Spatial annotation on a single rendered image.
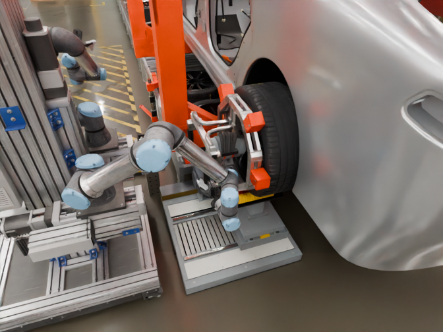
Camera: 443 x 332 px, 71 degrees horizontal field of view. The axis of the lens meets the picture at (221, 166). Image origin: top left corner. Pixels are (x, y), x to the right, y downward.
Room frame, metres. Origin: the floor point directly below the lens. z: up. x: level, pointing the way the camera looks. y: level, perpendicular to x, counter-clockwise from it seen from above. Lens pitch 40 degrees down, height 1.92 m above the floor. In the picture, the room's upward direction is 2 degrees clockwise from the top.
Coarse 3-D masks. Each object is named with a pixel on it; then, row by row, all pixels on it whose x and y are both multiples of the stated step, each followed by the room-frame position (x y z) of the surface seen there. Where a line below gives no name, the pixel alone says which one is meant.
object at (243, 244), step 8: (232, 232) 1.43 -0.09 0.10; (240, 232) 1.39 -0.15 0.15; (280, 232) 1.39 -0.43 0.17; (240, 240) 1.30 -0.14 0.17; (248, 240) 1.30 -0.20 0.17; (256, 240) 1.31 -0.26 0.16; (264, 240) 1.33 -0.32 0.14; (272, 240) 1.35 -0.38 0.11; (240, 248) 1.28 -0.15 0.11; (248, 248) 1.29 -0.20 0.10
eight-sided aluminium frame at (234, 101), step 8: (232, 96) 1.55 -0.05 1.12; (224, 104) 1.61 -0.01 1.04; (232, 104) 1.50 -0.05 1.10; (240, 104) 1.50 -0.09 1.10; (224, 112) 1.70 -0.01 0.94; (240, 112) 1.39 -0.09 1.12; (248, 112) 1.39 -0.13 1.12; (240, 120) 1.37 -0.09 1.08; (248, 136) 1.29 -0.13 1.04; (256, 136) 1.30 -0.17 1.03; (248, 144) 1.26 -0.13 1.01; (256, 144) 1.27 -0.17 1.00; (248, 152) 1.25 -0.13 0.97; (256, 152) 1.24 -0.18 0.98; (224, 160) 1.58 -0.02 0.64; (232, 160) 1.59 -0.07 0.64; (248, 160) 1.25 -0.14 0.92; (256, 160) 1.22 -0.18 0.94; (232, 168) 1.55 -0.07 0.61; (248, 168) 1.24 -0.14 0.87; (256, 168) 1.24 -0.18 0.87; (240, 176) 1.46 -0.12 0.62; (248, 176) 1.24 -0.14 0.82; (240, 184) 1.32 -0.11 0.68; (248, 184) 1.22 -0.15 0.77
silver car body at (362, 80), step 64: (192, 0) 3.92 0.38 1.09; (256, 0) 1.81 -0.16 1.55; (320, 0) 1.32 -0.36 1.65; (384, 0) 1.10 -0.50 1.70; (320, 64) 1.21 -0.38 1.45; (384, 64) 0.93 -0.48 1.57; (320, 128) 1.11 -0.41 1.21; (384, 128) 0.84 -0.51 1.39; (320, 192) 1.01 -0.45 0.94; (384, 192) 0.76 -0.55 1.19; (384, 256) 0.71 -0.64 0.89
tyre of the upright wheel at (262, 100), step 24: (240, 96) 1.61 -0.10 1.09; (264, 96) 1.46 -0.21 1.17; (288, 96) 1.48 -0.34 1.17; (264, 120) 1.32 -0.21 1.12; (288, 120) 1.35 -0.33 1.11; (264, 144) 1.27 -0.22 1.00; (288, 144) 1.26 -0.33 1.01; (264, 168) 1.24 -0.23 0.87; (288, 168) 1.22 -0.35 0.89; (264, 192) 1.22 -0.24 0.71
